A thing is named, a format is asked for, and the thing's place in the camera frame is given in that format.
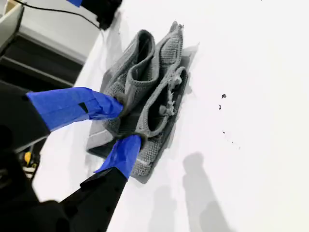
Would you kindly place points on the grey white-striped towel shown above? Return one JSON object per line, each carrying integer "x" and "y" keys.
{"x": 166, "y": 55}

